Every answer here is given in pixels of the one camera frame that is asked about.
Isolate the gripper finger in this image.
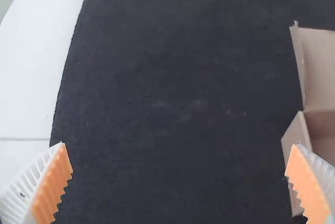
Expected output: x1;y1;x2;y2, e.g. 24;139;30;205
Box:
284;142;335;224
0;141;74;224

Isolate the cardboard box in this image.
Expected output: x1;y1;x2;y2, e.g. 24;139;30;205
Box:
280;20;335;219

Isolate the black mat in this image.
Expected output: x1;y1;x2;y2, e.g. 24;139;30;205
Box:
49;0;335;224

